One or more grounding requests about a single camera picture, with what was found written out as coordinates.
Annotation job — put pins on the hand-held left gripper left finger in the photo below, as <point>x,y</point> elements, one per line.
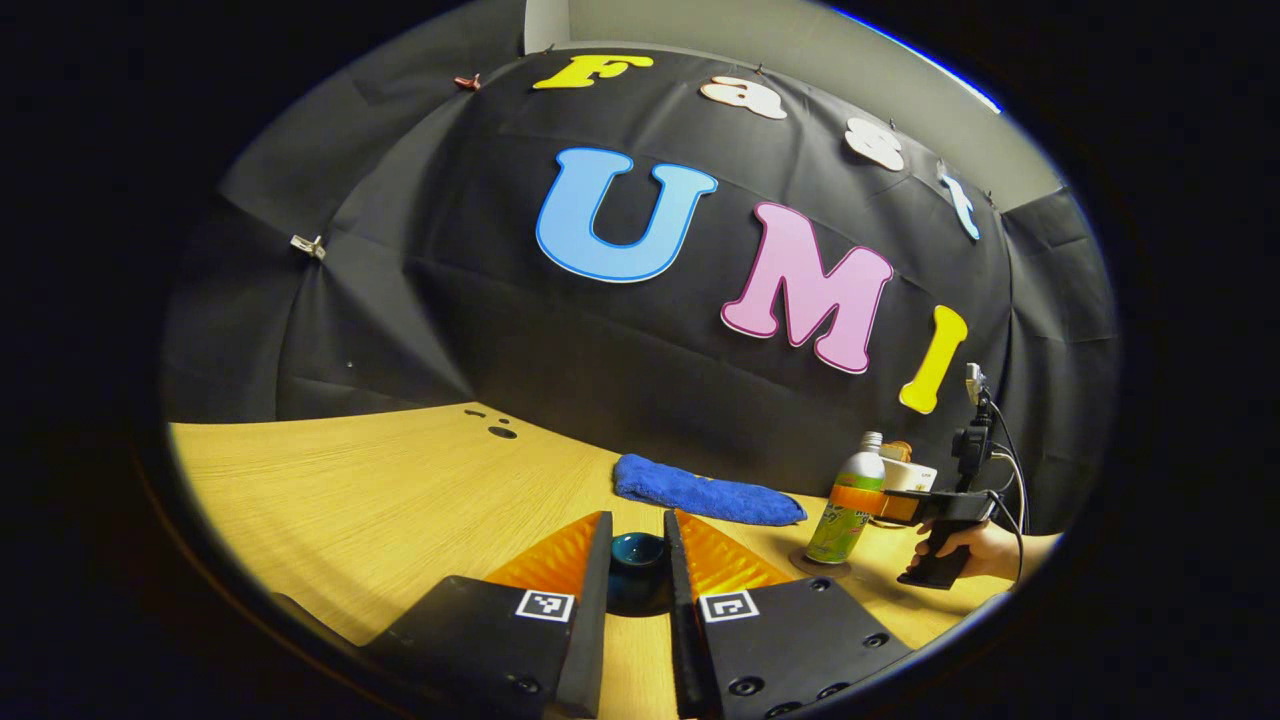
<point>590,620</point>

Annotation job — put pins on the silver green water bottle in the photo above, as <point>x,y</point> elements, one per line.
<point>850,500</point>

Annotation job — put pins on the brown round coaster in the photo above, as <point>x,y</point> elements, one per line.
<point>800,565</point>

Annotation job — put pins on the red clip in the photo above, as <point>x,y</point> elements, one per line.
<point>467,82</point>

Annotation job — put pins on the black backdrop cloth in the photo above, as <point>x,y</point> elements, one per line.
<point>560,340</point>

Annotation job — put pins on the bread slice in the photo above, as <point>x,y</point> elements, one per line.
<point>898,451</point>

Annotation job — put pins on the silver metal clip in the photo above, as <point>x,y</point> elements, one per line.
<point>308,246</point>

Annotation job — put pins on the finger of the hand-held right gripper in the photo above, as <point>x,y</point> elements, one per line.
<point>875,505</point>

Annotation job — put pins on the blue towel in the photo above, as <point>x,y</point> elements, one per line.
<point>700,492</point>

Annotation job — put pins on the teal teacup lid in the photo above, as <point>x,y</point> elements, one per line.
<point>638,550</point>

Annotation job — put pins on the white toaster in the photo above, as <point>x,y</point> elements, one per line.
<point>912,477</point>

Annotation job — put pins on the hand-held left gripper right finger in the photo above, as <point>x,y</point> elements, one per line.
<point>682,620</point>

